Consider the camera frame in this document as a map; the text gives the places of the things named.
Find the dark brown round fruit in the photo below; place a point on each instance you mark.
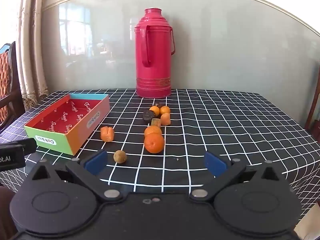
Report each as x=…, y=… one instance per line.
x=148, y=115

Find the small brown round fruit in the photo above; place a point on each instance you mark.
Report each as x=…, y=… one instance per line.
x=120, y=156

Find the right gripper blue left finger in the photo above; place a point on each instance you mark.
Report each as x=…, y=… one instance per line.
x=85, y=171

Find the black white checkered tablecloth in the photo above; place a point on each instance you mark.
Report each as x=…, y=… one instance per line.
x=232, y=124

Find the small orange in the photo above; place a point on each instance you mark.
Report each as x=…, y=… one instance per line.
x=164, y=110
x=155, y=109

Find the orange carrot-like piece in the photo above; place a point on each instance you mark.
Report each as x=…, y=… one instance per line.
x=165, y=119

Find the red thermos flask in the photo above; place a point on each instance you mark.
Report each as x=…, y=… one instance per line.
x=155, y=45

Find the beige curtain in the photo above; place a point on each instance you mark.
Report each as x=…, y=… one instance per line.
x=29, y=54

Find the dark fruit at back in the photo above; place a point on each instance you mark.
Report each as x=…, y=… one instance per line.
x=158, y=104

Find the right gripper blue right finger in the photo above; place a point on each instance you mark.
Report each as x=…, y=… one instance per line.
x=225, y=174

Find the orange peeled fruit piece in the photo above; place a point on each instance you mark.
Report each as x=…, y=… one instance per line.
x=107, y=134

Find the wooden sofa chair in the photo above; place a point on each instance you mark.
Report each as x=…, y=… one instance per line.
x=12, y=106

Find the orange behind large orange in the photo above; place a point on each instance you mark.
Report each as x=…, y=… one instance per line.
x=152, y=129

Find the colourful cardboard box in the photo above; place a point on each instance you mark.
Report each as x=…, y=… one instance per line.
x=65, y=125

